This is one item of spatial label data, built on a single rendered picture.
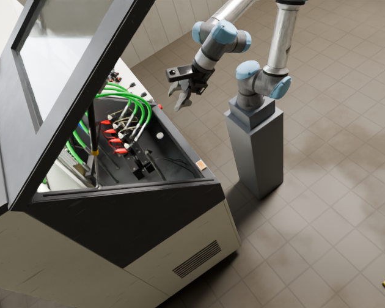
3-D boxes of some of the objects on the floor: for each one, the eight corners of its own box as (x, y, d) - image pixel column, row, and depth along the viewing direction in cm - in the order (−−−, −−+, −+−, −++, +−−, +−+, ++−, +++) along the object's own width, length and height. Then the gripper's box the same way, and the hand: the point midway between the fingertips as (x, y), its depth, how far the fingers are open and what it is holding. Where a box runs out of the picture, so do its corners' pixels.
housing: (173, 298, 196) (7, 202, 77) (137, 324, 192) (-95, 264, 74) (107, 164, 280) (-21, 20, 162) (81, 180, 276) (-69, 45, 158)
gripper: (221, 79, 101) (190, 118, 115) (206, 53, 107) (179, 93, 121) (202, 76, 96) (173, 117, 110) (188, 48, 102) (161, 90, 116)
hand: (172, 101), depth 113 cm, fingers open, 7 cm apart
